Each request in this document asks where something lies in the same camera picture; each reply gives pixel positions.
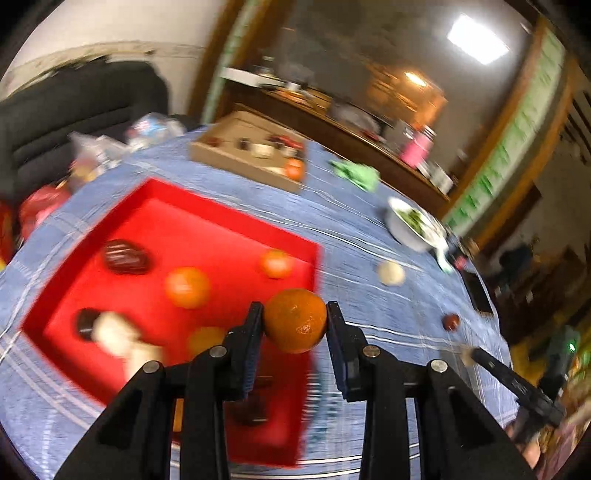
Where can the red tray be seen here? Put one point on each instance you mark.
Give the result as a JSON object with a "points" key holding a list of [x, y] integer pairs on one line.
{"points": [[207, 230]]}

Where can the bright green cloth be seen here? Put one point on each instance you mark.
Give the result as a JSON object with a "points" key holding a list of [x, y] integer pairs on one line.
{"points": [[355, 173]]}

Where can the ceiling light panel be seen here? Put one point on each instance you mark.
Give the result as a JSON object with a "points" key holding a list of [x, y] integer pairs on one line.
{"points": [[480, 38]]}

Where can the white flat box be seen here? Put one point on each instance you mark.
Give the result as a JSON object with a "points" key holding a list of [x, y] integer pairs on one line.
{"points": [[242, 76]]}

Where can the medium orange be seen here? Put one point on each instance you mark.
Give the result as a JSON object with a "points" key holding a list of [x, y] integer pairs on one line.
{"points": [[187, 287]]}

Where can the green leafy vegetables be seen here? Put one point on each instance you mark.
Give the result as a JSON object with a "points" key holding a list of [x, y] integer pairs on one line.
{"points": [[413, 218]]}

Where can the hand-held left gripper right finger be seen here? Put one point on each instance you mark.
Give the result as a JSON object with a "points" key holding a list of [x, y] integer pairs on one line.
{"points": [[336, 355]]}

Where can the red plastic bag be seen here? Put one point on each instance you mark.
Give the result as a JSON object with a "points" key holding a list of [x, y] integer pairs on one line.
{"points": [[41, 205]]}

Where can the pink cup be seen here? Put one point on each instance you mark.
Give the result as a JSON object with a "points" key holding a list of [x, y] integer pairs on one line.
{"points": [[415, 148]]}

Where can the peeled banana piece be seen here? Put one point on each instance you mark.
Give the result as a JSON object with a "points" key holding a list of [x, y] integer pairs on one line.
{"points": [[115, 332], [144, 357]]}

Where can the round white banana piece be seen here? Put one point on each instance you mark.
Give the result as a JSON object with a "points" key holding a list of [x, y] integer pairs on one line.
{"points": [[391, 272]]}

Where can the bamboo print panel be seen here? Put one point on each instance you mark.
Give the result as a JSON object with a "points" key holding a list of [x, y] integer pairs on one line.
{"points": [[517, 134]]}

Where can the cardboard box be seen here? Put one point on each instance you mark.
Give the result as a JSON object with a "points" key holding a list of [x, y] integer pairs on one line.
{"points": [[240, 164]]}

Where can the black jar with red label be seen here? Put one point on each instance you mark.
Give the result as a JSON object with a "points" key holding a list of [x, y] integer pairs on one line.
{"points": [[464, 264]]}

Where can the clear plastic bag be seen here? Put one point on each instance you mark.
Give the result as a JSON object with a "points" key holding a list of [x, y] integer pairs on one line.
{"points": [[94, 152], [152, 125]]}

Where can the wooden counter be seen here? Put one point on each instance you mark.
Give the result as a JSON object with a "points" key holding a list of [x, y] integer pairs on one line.
{"points": [[332, 124]]}

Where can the small brown fruit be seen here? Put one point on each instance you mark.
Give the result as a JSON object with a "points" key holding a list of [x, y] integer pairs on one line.
{"points": [[451, 321]]}

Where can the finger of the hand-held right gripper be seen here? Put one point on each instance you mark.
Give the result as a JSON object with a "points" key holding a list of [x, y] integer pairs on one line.
{"points": [[498, 369]]}

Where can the blue plaid tablecloth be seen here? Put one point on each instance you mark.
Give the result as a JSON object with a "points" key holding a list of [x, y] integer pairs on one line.
{"points": [[360, 258]]}

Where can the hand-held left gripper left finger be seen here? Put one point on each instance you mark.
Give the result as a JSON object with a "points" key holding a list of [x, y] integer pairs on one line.
{"points": [[251, 353]]}

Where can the small banana piece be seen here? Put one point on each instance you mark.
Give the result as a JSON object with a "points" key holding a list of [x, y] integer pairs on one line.
{"points": [[466, 357]]}

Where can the yellowish orange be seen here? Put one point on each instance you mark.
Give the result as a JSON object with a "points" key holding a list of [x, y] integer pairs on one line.
{"points": [[205, 339]]}

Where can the small orange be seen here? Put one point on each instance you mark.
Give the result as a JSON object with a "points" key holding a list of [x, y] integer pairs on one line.
{"points": [[277, 263]]}

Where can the white bowl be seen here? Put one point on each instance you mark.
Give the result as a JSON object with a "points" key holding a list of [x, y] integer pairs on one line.
{"points": [[406, 233]]}

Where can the black sofa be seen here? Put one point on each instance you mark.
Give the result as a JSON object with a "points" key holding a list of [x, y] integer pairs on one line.
{"points": [[83, 106]]}

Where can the smartphone in brown case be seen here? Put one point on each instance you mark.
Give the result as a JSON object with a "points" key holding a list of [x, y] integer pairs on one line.
{"points": [[478, 295]]}

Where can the dark device with green light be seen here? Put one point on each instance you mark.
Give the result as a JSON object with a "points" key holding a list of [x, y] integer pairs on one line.
{"points": [[565, 355]]}

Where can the split dark red fruit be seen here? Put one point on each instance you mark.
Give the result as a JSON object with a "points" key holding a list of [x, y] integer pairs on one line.
{"points": [[125, 256]]}

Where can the large orange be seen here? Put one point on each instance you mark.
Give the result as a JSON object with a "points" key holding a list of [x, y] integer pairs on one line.
{"points": [[295, 323]]}

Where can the white cloth with green edge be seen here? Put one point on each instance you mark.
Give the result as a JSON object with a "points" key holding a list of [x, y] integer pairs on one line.
{"points": [[442, 258]]}

